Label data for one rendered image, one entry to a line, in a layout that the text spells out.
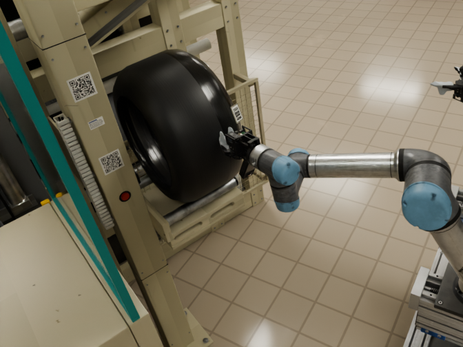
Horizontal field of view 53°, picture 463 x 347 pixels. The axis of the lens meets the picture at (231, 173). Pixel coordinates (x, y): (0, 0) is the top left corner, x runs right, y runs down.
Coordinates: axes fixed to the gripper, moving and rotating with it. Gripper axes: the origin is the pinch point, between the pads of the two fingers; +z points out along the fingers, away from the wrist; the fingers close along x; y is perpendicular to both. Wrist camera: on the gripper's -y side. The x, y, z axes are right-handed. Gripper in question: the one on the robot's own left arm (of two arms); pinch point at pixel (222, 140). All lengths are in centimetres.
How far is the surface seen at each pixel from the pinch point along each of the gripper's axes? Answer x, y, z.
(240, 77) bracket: -56, -17, 72
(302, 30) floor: -268, -93, 268
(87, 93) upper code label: 32.6, 26.8, 17.0
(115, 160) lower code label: 31.8, 0.3, 19.8
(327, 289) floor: -47, -122, 10
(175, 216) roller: 19.4, -30.6, 15.7
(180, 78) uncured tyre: 2.8, 20.2, 14.0
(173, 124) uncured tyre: 13.3, 10.4, 5.4
